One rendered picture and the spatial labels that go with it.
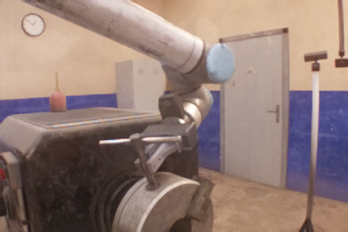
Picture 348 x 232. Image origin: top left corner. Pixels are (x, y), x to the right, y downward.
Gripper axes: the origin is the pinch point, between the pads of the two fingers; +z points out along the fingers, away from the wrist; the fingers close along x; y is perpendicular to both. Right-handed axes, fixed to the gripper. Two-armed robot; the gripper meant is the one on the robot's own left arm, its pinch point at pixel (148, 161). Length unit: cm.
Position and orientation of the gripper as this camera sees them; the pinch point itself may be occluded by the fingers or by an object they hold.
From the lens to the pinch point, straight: 57.8
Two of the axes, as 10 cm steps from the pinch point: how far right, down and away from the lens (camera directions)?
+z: -4.1, 4.5, -7.9
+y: 2.8, 8.9, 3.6
